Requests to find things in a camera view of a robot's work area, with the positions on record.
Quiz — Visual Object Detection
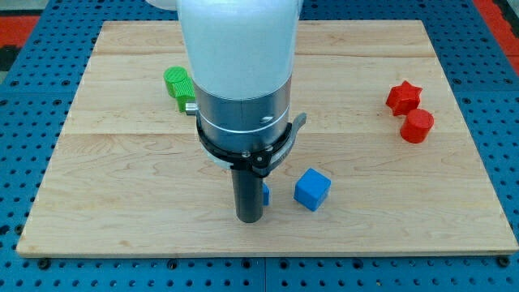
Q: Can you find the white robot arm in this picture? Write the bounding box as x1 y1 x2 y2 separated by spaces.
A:
152 0 302 153

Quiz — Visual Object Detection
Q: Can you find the blue cube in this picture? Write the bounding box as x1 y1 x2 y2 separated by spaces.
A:
294 168 332 212

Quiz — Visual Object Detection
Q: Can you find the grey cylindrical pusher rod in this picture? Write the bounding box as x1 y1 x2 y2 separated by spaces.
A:
231 170 264 223

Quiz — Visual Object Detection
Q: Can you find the small blue block behind rod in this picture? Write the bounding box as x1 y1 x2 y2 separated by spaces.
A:
263 183 271 206

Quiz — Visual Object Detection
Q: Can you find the green ridged block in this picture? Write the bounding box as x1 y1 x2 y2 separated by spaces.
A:
174 77 196 113

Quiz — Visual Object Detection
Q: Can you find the green cylinder block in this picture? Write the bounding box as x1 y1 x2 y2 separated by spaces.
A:
163 67 188 97

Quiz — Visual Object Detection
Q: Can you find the light wooden board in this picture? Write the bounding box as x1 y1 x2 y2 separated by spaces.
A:
17 20 518 258

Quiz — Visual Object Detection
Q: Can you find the red star block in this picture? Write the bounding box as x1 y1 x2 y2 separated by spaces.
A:
386 80 422 116

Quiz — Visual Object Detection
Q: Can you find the red cylinder block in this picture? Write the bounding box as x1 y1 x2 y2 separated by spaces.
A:
400 109 435 144

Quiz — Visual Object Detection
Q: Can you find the black clamp ring with lever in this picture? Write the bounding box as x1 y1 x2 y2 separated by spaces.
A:
195 112 308 179

